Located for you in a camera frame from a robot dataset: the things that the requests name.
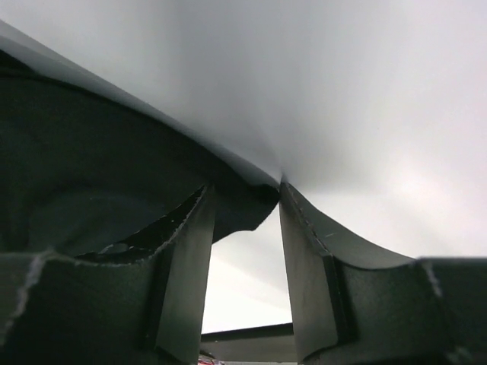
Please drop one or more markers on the black t shirt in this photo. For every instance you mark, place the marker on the black t shirt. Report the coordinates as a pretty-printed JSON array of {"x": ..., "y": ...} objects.
[{"x": 82, "y": 168}]

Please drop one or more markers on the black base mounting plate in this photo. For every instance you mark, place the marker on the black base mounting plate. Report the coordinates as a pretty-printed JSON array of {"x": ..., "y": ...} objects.
[{"x": 265, "y": 344}]

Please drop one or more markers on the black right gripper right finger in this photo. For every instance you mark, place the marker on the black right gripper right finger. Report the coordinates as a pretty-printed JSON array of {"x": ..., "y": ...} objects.
[{"x": 354, "y": 302}]

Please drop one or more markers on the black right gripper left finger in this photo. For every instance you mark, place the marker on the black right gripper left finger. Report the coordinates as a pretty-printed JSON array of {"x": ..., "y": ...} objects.
[{"x": 141, "y": 306}]

